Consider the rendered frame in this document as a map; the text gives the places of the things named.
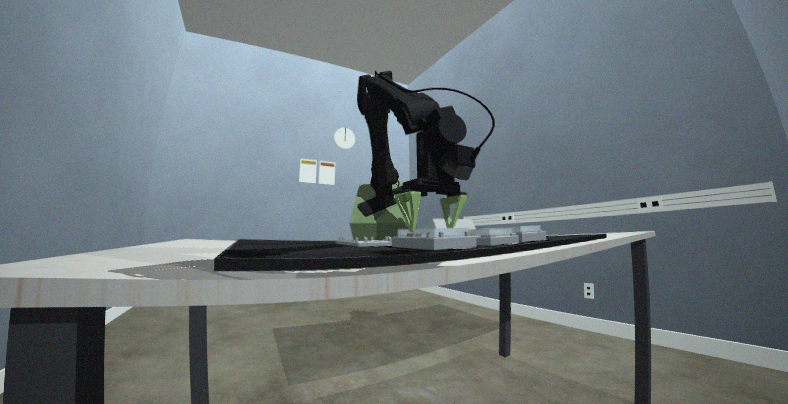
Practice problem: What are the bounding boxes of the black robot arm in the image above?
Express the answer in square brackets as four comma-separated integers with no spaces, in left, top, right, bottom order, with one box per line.
[357,71,475,216]

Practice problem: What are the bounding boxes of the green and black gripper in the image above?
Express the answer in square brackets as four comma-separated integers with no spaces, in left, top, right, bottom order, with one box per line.
[394,153,467,232]

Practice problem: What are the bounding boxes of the white control panel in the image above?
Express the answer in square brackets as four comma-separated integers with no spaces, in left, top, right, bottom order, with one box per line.
[424,219,476,230]

